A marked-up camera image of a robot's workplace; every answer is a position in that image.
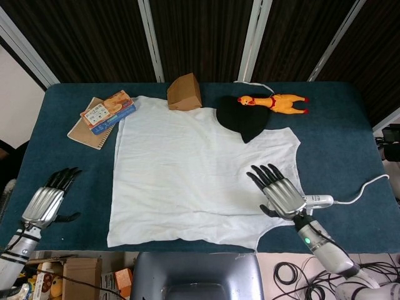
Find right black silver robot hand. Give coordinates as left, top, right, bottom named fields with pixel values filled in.
left=246, top=162, right=308, bottom=220

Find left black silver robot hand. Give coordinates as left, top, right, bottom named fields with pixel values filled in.
left=21, top=167, right=83, bottom=229

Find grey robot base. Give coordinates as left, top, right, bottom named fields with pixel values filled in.
left=129, top=251, right=265, bottom=300

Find teal table cover cloth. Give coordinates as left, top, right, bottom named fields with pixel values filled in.
left=0, top=81, right=400, bottom=256

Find brown cardboard floor box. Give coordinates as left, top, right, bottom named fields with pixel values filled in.
left=61, top=256, right=103, bottom=300

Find yellow plush toy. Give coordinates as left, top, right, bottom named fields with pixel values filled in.
left=49, top=275, right=64, bottom=296

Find brown spiral notebook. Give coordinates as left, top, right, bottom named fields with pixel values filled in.
left=67, top=96, right=114, bottom=151

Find black knit beanie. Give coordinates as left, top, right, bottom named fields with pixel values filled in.
left=216, top=93, right=272, bottom=144

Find yellow rubber chicken toy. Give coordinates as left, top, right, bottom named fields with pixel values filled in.
left=236, top=92, right=311, bottom=115

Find white sleeveless shirt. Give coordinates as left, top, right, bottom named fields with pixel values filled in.
left=106, top=95, right=303, bottom=251

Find small orange box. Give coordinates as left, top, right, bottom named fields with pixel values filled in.
left=114, top=267, right=134, bottom=296

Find blue orange snack box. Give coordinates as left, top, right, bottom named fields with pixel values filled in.
left=79, top=89, right=138, bottom=136

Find black device on stand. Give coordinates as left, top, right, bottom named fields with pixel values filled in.
left=373, top=123, right=400, bottom=163

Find brown cardboard wedge box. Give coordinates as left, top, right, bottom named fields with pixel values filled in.
left=166, top=72, right=203, bottom=111

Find black floor cables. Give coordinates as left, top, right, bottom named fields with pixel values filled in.
left=272, top=252, right=392, bottom=300

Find white iron power cord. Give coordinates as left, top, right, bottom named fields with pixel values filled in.
left=332, top=174, right=390, bottom=206

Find thin white cable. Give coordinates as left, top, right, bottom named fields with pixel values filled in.
left=232, top=80, right=276, bottom=95

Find white partition frame post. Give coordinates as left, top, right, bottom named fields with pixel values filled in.
left=137, top=0, right=165, bottom=83
left=308, top=0, right=367, bottom=83
left=238, top=0, right=273, bottom=83
left=0, top=6, right=61, bottom=89

